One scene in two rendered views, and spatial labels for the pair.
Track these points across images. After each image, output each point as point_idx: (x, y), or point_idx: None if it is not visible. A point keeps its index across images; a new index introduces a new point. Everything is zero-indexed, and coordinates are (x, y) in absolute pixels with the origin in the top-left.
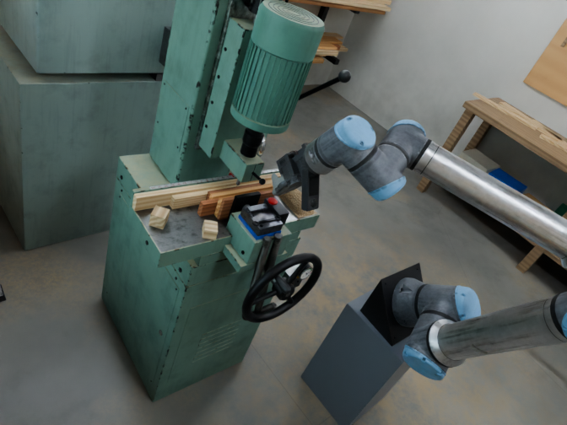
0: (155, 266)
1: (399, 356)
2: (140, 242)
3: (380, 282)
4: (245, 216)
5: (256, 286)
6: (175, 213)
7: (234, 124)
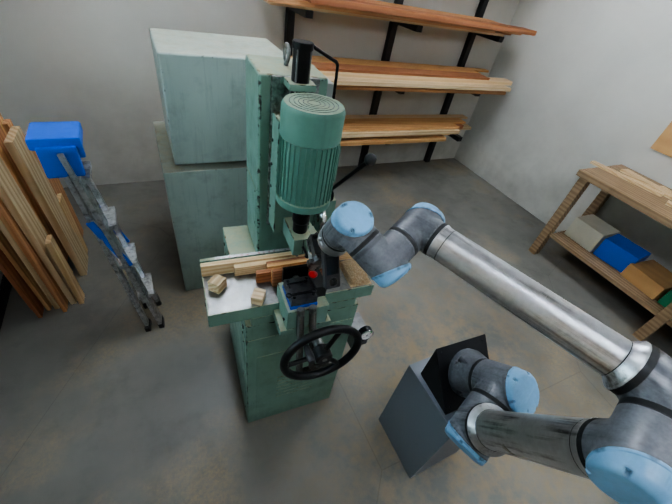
0: None
1: None
2: None
3: (436, 352)
4: (285, 287)
5: (286, 352)
6: (236, 280)
7: None
